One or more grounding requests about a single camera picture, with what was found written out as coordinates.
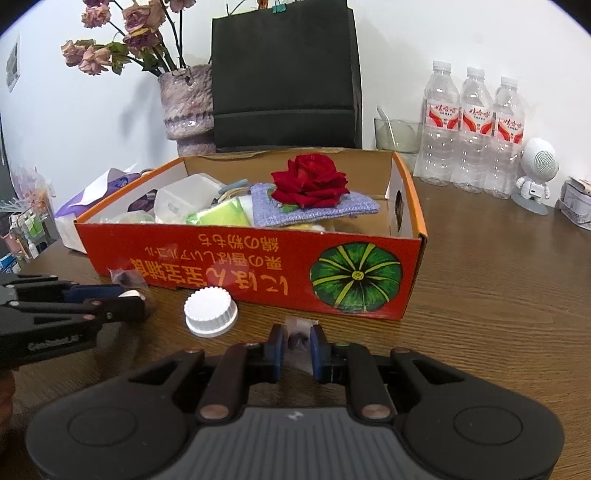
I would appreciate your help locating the white plastic spoon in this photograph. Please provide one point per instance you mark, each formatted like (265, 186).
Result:
(382, 115)

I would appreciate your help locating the teal binder clip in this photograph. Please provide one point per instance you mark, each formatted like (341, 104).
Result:
(279, 6)

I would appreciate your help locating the orange cardboard box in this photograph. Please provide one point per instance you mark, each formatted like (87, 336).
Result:
(231, 258)

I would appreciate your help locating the small wall picture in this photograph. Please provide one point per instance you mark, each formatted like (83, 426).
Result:
(14, 64)

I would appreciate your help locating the clear water bottle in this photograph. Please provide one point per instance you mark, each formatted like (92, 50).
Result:
(508, 129)
(442, 115)
(478, 122)

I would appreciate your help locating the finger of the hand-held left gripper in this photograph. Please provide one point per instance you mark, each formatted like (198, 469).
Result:
(124, 309)
(92, 293)

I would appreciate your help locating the black paper bag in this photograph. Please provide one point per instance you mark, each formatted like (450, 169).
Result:
(286, 69)

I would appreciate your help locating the purple white tissue pack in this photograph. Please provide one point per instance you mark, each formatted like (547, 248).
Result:
(92, 194)

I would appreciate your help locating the white ribbed bottle cap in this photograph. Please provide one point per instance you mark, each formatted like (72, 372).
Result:
(210, 309)

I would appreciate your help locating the green packet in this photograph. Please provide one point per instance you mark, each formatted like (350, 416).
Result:
(221, 214)

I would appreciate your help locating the purple textured vase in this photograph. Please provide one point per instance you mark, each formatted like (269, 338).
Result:
(184, 101)

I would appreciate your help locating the red rose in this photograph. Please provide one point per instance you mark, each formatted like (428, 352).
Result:
(309, 180)

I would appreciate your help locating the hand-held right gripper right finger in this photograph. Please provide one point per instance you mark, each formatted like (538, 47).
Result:
(317, 353)

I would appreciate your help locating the purple knitted pouch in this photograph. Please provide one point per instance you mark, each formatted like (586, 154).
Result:
(355, 210)

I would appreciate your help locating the dried rose bouquet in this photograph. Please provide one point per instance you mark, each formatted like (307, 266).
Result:
(138, 17)

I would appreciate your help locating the dark purple cloth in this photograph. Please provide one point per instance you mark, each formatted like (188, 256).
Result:
(143, 202)

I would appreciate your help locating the grey-blue band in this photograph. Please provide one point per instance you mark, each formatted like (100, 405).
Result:
(233, 186)

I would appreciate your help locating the small clear plastic bag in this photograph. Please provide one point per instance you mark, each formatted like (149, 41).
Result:
(124, 277)
(298, 341)

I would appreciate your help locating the small white piece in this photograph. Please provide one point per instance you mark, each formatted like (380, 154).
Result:
(130, 294)

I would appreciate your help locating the person's left hand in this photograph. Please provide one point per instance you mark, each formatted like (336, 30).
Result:
(5, 392)

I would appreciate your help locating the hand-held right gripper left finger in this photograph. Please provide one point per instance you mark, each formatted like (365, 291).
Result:
(275, 353)

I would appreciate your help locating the cluttered storage rack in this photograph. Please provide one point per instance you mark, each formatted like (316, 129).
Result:
(27, 221)

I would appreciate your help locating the white robot figure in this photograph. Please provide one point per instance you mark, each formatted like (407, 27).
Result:
(540, 159)

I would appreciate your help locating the clear plastic container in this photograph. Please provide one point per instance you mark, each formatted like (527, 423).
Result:
(184, 198)

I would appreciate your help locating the green glass cup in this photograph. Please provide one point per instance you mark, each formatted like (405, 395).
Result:
(406, 136)

